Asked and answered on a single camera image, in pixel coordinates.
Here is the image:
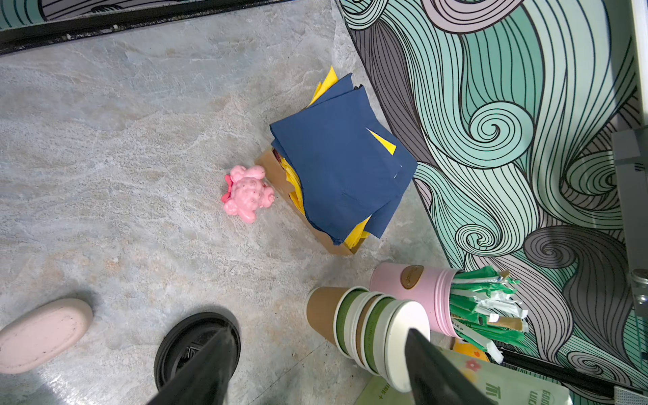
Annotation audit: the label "brown cardboard napkin tray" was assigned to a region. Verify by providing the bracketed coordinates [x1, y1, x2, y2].
[255, 147, 364, 257]

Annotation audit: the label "dark blue napkin stack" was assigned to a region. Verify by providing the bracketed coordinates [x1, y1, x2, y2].
[270, 74, 417, 245]

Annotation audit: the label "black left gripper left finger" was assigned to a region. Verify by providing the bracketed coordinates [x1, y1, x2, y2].
[150, 331, 235, 404]

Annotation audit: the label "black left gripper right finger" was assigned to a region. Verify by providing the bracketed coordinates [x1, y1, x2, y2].
[404, 328, 491, 405]

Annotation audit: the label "white paper takeout bag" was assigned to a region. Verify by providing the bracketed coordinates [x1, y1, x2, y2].
[356, 348, 573, 404]

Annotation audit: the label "stack of paper cups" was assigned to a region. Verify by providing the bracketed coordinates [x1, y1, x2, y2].
[305, 286, 430, 393]

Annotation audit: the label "pink earbud case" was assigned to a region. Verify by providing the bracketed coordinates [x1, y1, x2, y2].
[1, 299, 94, 375]

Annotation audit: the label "green white wrapped straws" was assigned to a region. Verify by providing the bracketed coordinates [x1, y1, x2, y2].
[449, 266, 529, 365]

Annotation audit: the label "small pink pig toy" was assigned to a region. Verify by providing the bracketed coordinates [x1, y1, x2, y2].
[221, 165, 275, 224]

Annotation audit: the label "stack of black lids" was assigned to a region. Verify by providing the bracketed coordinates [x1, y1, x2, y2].
[154, 312, 241, 391]

